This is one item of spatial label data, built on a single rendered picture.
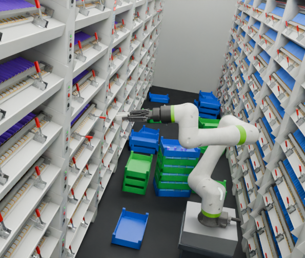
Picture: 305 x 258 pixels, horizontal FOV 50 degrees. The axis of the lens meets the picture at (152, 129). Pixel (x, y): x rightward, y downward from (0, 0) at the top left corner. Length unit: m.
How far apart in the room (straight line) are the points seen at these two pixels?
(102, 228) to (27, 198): 1.28
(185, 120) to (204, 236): 0.73
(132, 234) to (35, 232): 1.15
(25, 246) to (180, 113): 0.91
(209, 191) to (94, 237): 0.91
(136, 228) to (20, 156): 1.54
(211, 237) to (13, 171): 1.29
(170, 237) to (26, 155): 1.58
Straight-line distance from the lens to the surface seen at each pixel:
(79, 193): 1.99
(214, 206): 2.01
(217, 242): 2.06
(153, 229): 2.55
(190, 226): 2.06
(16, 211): 1.24
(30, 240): 1.43
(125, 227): 2.53
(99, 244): 2.40
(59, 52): 1.29
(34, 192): 1.32
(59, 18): 1.26
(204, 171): 2.08
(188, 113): 1.66
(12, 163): 1.12
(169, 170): 2.75
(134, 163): 2.96
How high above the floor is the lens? 1.68
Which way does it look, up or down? 25 degrees down
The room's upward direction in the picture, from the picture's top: 9 degrees clockwise
